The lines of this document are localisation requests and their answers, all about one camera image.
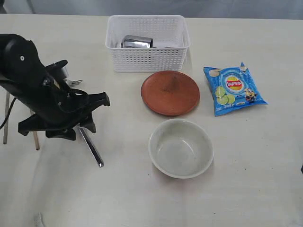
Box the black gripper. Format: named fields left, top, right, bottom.
left=18, top=78, right=110, bottom=136

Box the silver fork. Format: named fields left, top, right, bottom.
left=64, top=79, right=83, bottom=87

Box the wooden chopstick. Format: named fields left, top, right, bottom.
left=29, top=108, right=40, bottom=150
left=2, top=91, right=10, bottom=145

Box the silver table knife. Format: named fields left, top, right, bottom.
left=77, top=125, right=104, bottom=168

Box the brown round plate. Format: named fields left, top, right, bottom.
left=141, top=70, right=200, bottom=116

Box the white speckled bowl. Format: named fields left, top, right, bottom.
left=147, top=119, right=214, bottom=179

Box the blue chips bag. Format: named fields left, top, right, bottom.
left=203, top=63, right=267, bottom=116

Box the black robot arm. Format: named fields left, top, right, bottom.
left=0, top=34, right=110, bottom=140

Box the silver foil packet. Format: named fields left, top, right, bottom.
left=121, top=35, right=153, bottom=48

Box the white perforated plastic basket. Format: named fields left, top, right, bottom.
left=105, top=15, right=190, bottom=72

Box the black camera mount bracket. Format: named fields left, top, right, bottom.
left=45, top=60, right=68, bottom=79

